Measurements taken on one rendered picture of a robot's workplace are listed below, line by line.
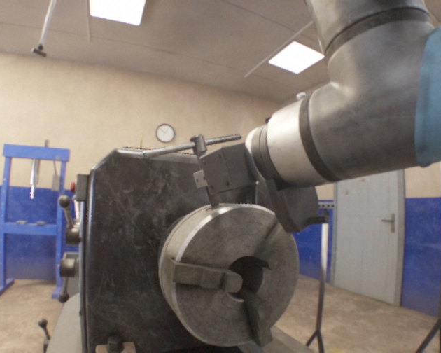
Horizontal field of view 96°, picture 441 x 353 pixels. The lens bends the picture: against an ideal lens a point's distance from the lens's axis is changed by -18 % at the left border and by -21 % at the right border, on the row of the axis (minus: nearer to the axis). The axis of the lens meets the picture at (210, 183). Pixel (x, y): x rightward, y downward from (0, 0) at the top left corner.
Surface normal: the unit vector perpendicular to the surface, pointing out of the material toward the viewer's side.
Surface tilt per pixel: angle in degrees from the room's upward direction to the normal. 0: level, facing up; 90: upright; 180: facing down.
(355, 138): 122
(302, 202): 85
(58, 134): 90
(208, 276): 90
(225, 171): 109
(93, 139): 90
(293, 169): 139
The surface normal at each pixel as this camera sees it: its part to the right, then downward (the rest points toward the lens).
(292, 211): 0.51, -0.15
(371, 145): -0.59, 0.64
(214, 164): -0.81, 0.25
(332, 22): -0.97, 0.09
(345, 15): -0.87, 0.05
